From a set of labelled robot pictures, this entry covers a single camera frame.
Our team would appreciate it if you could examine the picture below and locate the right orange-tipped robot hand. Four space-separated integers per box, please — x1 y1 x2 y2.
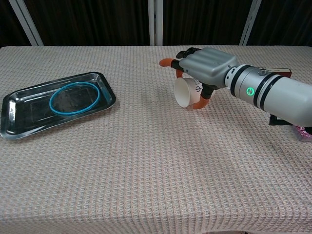
159 47 239 111

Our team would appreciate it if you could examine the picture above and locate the white paper cup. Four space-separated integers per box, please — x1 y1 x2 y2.
174 77 204 109

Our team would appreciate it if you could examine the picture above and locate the dark curtain panel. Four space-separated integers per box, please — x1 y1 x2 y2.
23 0 151 47
0 0 33 47
246 0 312 46
161 0 251 46

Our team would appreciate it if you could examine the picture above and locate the long dark red box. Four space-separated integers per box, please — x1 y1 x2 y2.
262 67 293 79

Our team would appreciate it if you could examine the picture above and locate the beige woven tablecloth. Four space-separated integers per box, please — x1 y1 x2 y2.
0 45 312 234

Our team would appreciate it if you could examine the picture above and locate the pink glitter box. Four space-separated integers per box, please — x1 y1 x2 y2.
292 125 312 142

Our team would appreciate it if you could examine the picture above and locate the shiny metal tray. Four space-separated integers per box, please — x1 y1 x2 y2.
0 71 117 140

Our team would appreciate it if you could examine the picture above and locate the white metal frame post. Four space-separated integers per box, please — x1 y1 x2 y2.
8 0 45 47
238 0 263 46
147 0 164 46

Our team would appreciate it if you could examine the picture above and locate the blue rubber ring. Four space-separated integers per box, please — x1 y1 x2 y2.
49 81 101 116

